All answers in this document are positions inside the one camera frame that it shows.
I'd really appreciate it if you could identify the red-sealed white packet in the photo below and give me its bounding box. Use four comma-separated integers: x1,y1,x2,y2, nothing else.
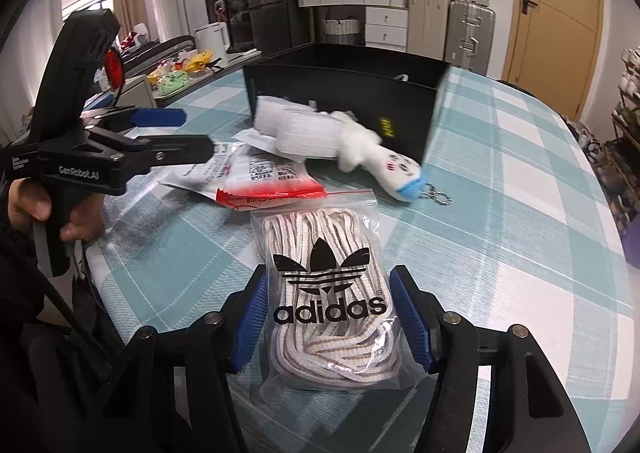
216,153,328,210

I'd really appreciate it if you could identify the white small appliance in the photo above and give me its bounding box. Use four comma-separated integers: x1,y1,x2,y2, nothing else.
194,23,231,56

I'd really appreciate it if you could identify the beige suitcase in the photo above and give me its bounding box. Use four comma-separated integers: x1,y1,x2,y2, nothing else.
407,0,451,56

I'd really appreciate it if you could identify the woven laundry basket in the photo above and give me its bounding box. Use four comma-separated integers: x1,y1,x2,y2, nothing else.
322,18,362,46

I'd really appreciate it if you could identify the person's left hand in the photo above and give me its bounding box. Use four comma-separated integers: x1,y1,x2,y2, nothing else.
6,177,107,244

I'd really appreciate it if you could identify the clear bag of white shoelaces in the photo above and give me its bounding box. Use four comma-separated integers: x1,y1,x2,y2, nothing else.
250,190,406,391

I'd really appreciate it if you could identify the black chair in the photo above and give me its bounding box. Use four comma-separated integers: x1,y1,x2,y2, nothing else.
122,36,197,69

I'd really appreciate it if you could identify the wooden shoe rack with shoes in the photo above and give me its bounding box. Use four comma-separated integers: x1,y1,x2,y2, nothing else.
582,48,640,229

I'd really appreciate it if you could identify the beige curtain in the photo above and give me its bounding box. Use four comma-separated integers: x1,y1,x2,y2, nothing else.
112,0,146,34

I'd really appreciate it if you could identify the person's left forearm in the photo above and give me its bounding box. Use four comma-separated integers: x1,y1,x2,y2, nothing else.
0,203,126,453

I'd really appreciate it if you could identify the green plastic pack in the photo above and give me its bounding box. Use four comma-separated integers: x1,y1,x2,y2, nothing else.
159,72,191,94

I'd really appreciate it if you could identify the silver suitcase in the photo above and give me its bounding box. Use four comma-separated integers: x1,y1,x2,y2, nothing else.
445,0,496,74

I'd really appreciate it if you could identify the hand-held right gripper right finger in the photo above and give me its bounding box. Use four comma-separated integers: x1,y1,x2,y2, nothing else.
389,264,593,453

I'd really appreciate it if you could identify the silver plastic packet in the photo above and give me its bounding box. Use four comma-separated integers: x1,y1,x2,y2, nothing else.
157,140,241,199

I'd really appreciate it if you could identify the black cable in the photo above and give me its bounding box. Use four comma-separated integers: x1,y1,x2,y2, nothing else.
30,253,126,374

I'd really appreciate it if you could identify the yellow plastic bag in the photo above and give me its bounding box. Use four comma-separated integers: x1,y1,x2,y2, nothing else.
185,50,213,74

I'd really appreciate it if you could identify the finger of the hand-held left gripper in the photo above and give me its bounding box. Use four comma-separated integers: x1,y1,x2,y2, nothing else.
87,126,217,179
80,106,187,134

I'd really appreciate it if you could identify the teal plaid tablecloth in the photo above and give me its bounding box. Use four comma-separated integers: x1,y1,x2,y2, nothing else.
85,53,628,453

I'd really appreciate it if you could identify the tan wooden door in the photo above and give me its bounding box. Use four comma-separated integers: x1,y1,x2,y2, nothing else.
502,0,603,84

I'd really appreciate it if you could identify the black cardboard box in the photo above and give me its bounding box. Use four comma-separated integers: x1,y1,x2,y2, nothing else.
243,44,453,169

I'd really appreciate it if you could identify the white plush toy blue cap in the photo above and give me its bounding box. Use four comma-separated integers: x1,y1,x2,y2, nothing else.
330,110,453,208

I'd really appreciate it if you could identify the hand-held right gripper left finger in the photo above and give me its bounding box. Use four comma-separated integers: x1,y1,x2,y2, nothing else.
120,263,268,453

